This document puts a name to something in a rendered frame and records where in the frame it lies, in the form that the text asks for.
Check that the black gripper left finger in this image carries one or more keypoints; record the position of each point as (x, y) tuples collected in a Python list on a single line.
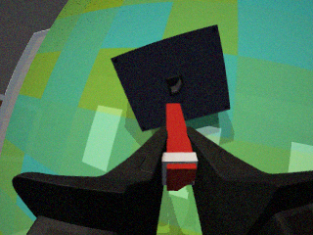
[(126, 200)]

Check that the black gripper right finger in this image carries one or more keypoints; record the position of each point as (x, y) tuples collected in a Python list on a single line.
[(234, 198)]

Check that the dark red peg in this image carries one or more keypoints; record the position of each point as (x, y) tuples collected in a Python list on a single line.
[(179, 164)]

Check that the dark navy sloped panel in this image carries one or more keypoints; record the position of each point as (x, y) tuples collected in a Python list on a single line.
[(187, 68)]

